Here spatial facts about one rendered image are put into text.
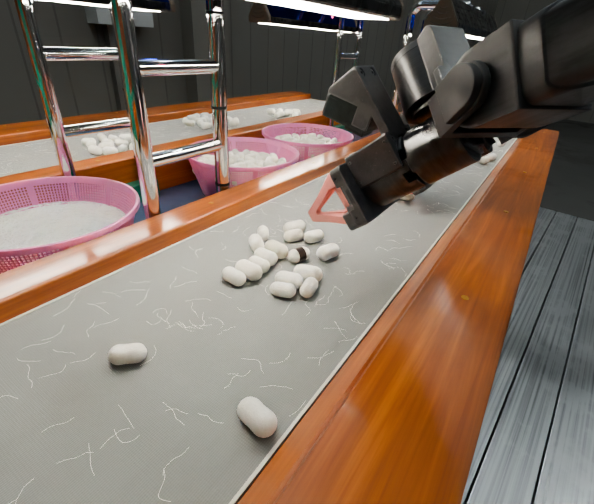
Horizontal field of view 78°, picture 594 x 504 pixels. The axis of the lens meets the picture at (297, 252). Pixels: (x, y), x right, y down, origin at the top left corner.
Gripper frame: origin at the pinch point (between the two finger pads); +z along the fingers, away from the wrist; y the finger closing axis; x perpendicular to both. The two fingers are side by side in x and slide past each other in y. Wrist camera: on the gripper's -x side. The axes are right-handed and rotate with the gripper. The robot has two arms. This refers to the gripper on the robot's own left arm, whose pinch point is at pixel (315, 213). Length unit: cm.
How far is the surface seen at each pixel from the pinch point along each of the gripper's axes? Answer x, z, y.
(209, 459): 11.3, -1.8, 27.2
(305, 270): 5.4, 2.1, 4.5
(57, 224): -17.7, 32.6, 15.5
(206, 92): -110, 157, -160
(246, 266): 1.4, 6.7, 8.5
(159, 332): 2.6, 8.5, 21.1
